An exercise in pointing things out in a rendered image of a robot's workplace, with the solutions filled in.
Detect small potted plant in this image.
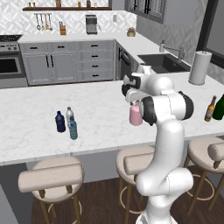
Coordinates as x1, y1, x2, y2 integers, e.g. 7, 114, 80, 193
126, 26, 137, 38

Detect wooden knife block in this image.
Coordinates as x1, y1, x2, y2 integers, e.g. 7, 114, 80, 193
59, 21, 67, 36

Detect steel coffee machine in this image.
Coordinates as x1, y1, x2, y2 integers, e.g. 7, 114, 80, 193
85, 14, 99, 36

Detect silver tap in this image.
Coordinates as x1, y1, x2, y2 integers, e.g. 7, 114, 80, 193
165, 45, 186, 62

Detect clear plastic bottle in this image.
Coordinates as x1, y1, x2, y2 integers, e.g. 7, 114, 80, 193
65, 106, 75, 128

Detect hanging kitchen utensil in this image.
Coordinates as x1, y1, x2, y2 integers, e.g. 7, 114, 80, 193
40, 13, 46, 32

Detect hanging kitchen spoon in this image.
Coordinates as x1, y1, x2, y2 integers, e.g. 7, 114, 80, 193
47, 13, 54, 32

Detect white paper towel roll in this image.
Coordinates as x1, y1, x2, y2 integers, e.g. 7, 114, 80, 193
187, 50, 214, 87

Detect pink plastic bottle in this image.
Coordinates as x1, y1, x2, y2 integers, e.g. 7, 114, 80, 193
129, 101, 144, 127

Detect hanging kitchen ladle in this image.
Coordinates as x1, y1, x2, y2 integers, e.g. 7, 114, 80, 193
35, 13, 41, 32

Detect dark sink basin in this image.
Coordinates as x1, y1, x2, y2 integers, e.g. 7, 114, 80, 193
136, 52, 193, 74

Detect grey wall cupboards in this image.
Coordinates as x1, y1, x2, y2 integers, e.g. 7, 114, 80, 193
124, 0, 206, 26

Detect steel stove with oven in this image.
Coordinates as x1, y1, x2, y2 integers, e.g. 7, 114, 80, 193
0, 34, 29, 89

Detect white soap dispenser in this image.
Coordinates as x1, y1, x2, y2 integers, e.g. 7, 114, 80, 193
158, 39, 166, 53

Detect grey base cupboard run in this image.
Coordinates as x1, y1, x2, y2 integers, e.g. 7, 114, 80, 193
18, 39, 116, 87

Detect black dishwasher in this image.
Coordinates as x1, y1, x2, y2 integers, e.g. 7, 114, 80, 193
115, 43, 133, 81

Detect black framed window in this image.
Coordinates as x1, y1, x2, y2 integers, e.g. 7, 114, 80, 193
195, 0, 224, 70

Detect beige cushioned bar stool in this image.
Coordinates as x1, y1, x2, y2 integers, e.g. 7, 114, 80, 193
183, 136, 224, 217
17, 156, 86, 224
115, 144, 156, 224

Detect dark blue plastic bottle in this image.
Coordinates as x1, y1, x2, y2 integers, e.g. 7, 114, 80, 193
54, 110, 67, 134

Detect teal plastic bottle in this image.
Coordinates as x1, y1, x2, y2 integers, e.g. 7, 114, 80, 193
68, 115, 79, 141

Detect dark green glass bottle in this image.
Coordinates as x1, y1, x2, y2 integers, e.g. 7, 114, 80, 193
212, 93, 224, 121

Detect dark wooden wall shelf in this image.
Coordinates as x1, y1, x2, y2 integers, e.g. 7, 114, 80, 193
22, 6, 113, 12

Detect brown glass bottle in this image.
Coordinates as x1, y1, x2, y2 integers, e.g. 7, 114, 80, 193
204, 94, 218, 123

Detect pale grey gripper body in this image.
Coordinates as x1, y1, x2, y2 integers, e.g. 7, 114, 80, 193
125, 88, 150, 104

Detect hanging wooden spatula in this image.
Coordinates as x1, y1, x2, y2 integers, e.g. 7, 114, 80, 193
44, 13, 50, 32

